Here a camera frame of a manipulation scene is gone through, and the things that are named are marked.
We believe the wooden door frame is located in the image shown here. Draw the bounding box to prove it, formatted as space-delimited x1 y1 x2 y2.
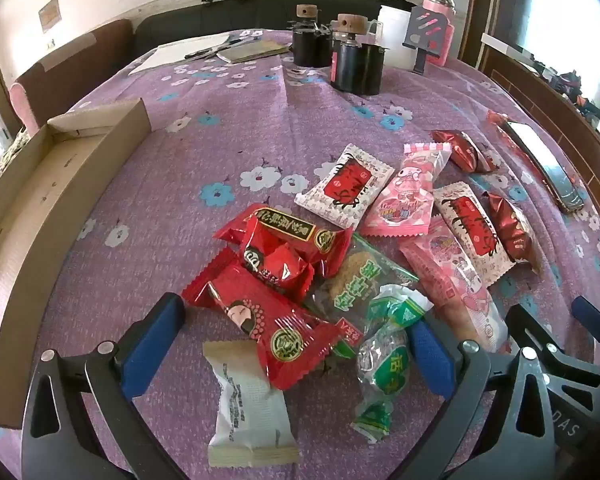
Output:
457 0 503 61

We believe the pink thermos bottle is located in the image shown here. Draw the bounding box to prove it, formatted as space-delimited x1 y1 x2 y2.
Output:
422 0 457 66

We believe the white snack packet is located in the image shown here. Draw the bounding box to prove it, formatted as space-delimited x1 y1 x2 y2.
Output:
202 340 299 468

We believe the brown notebook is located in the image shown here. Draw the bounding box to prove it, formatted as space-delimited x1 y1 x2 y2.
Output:
216 40 291 65

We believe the small wall plaque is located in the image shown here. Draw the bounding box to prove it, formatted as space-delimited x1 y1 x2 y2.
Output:
37 0 61 33

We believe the cardboard box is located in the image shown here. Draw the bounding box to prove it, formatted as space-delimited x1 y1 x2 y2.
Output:
0 97 152 431

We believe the red packet with face print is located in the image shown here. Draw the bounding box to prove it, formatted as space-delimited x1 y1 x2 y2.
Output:
182 247 341 391

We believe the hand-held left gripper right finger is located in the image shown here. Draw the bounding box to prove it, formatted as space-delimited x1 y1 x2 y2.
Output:
380 317 558 480

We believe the pink cartoon snack packet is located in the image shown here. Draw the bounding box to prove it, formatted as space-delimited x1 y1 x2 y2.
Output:
360 142 453 238
399 215 511 353

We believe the white plastic container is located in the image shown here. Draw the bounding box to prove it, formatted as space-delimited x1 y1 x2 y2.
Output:
377 5 423 68

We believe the purple floral tablecloth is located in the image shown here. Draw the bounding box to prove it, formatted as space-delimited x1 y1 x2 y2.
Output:
0 27 600 480

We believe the brown chair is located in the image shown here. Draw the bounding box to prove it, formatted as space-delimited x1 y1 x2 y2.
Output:
10 19 136 133

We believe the black pen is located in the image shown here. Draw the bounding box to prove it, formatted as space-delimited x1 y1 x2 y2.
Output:
184 42 222 61

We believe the clear green brown snack packet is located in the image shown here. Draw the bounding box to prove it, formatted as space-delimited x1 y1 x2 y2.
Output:
302 235 421 356

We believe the phone in red case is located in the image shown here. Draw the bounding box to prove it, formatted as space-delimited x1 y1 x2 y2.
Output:
487 110 583 213

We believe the green twist-wrapped candy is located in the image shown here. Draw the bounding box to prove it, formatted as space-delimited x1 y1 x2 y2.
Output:
352 285 433 443

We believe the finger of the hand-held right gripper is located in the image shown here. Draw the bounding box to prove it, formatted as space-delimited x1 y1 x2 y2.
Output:
505 304 600 383
572 296 600 361

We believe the black sofa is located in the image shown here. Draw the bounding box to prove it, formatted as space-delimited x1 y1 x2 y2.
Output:
132 0 416 56

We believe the dark red snack packet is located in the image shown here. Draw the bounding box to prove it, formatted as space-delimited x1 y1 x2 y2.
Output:
482 191 543 276
431 129 501 175

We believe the black jar with wooden lid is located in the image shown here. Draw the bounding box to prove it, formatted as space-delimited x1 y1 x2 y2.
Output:
329 13 387 96
291 4 333 68

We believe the red packet with dark label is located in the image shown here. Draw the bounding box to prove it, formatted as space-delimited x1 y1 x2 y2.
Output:
217 203 353 291

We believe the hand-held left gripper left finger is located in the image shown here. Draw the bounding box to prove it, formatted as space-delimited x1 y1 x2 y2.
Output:
21 292 201 480

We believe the white paper sheet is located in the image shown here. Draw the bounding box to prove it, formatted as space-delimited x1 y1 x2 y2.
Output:
127 34 231 76

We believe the small red candy packet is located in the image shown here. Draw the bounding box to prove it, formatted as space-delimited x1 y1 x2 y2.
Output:
242 242 315 301

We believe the white packet with red label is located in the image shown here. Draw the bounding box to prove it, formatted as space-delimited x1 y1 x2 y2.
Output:
432 182 518 288
294 143 396 228

